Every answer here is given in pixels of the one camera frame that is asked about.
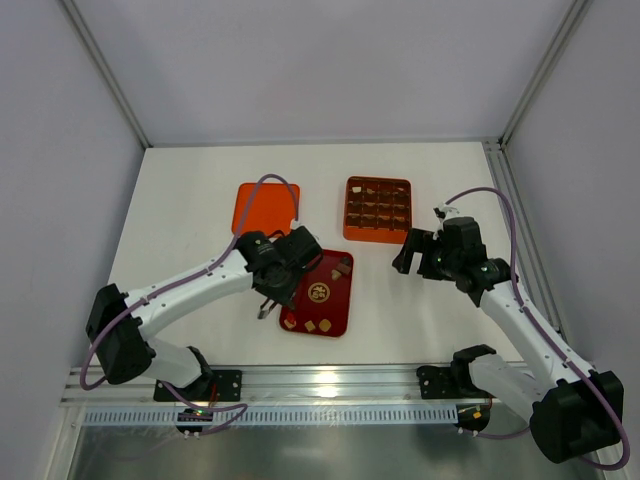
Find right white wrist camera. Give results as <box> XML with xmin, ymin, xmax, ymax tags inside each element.
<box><xmin>434</xmin><ymin>202</ymin><xmax>461</xmax><ymax>224</ymax></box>

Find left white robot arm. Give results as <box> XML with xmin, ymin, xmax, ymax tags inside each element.
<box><xmin>86</xmin><ymin>226</ymin><xmax>323</xmax><ymax>396</ymax></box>

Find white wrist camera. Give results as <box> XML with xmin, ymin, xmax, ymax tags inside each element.
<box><xmin>290</xmin><ymin>219</ymin><xmax>306</xmax><ymax>231</ymax></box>
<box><xmin>434</xmin><ymin>202</ymin><xmax>461</xmax><ymax>224</ymax></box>

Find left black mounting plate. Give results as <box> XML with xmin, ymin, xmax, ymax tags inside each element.
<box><xmin>209</xmin><ymin>369</ymin><xmax>243</xmax><ymax>403</ymax></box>

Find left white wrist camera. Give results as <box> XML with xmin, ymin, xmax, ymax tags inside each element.
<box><xmin>290</xmin><ymin>219</ymin><xmax>306</xmax><ymax>231</ymax></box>

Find slotted cable duct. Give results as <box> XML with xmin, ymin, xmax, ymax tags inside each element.
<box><xmin>83</xmin><ymin>404</ymin><xmax>458</xmax><ymax>427</ymax></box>

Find red lacquer tray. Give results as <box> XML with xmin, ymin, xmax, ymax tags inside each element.
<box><xmin>279</xmin><ymin>250</ymin><xmax>354</xmax><ymax>338</ymax></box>

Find black mounting plate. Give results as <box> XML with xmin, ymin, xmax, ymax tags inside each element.
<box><xmin>209</xmin><ymin>369</ymin><xmax>243</xmax><ymax>403</ymax></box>
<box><xmin>416</xmin><ymin>365</ymin><xmax>454</xmax><ymax>400</ymax></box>

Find aluminium rail frame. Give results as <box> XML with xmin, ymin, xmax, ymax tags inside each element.
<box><xmin>59</xmin><ymin>362</ymin><xmax>609</xmax><ymax>409</ymax></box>

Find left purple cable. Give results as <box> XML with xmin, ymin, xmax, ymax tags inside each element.
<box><xmin>79</xmin><ymin>173</ymin><xmax>301</xmax><ymax>391</ymax></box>

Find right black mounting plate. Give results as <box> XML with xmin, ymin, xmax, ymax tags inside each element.
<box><xmin>416</xmin><ymin>365</ymin><xmax>454</xmax><ymax>400</ymax></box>

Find brown rectangular chocolate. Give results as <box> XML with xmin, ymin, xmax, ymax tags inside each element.
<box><xmin>336</xmin><ymin>263</ymin><xmax>351</xmax><ymax>275</ymax></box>

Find purple cable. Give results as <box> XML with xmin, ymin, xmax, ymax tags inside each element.
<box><xmin>79</xmin><ymin>173</ymin><xmax>301</xmax><ymax>391</ymax></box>
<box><xmin>444</xmin><ymin>187</ymin><xmax>631</xmax><ymax>471</ymax></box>

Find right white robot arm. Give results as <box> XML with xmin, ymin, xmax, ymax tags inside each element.
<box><xmin>392</xmin><ymin>217</ymin><xmax>628</xmax><ymax>463</ymax></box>

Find metal tongs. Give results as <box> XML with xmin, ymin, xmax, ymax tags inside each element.
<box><xmin>257</xmin><ymin>298</ymin><xmax>278</xmax><ymax>320</ymax></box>

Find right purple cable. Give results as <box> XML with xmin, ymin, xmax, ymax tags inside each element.
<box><xmin>444</xmin><ymin>187</ymin><xmax>631</xmax><ymax>471</ymax></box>

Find orange box lid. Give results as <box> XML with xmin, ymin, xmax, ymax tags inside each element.
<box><xmin>240</xmin><ymin>182</ymin><xmax>300</xmax><ymax>234</ymax></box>

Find orange chocolate box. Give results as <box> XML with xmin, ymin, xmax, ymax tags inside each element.
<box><xmin>343</xmin><ymin>176</ymin><xmax>413</xmax><ymax>245</ymax></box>

